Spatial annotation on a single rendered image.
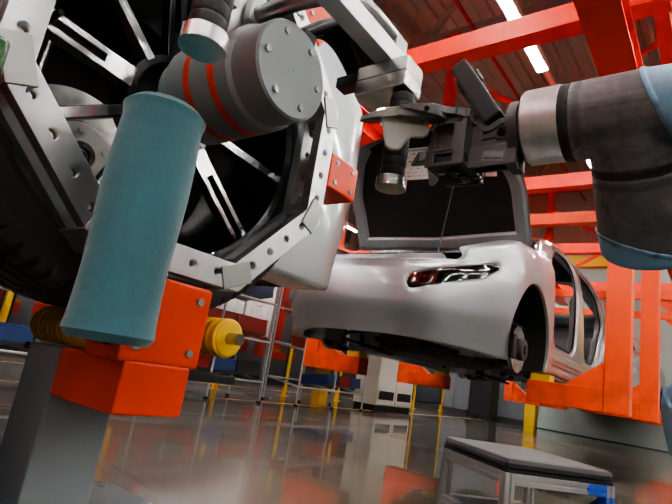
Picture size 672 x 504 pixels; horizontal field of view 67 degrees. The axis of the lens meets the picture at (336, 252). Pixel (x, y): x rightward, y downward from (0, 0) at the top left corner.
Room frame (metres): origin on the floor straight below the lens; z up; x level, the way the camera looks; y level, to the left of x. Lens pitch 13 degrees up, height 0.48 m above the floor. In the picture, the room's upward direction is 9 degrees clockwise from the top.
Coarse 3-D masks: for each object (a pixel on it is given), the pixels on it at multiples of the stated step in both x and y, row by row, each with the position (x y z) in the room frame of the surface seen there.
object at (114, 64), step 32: (128, 0) 0.81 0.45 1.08; (160, 0) 0.80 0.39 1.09; (192, 0) 0.79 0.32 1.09; (64, 32) 0.61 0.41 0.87; (128, 32) 0.67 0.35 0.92; (160, 32) 0.90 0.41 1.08; (96, 64) 0.64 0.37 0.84; (128, 64) 0.67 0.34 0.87; (160, 64) 0.72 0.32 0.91; (288, 128) 0.90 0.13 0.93; (224, 160) 1.02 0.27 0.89; (256, 160) 0.88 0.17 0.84; (288, 160) 0.92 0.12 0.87; (224, 192) 0.84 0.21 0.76; (256, 192) 0.94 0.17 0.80; (192, 224) 1.01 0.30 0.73; (224, 224) 0.85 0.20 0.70; (256, 224) 0.88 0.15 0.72
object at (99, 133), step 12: (48, 84) 1.00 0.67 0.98; (60, 96) 1.02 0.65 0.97; (72, 96) 1.04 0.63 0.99; (84, 96) 1.06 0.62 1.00; (84, 120) 1.07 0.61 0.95; (96, 120) 1.09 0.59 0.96; (108, 120) 1.11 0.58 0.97; (72, 132) 1.02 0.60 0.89; (84, 132) 1.04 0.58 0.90; (96, 132) 1.05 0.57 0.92; (108, 132) 1.12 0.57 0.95; (96, 144) 1.06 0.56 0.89; (108, 144) 1.12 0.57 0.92; (96, 156) 1.07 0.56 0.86; (96, 168) 1.07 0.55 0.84
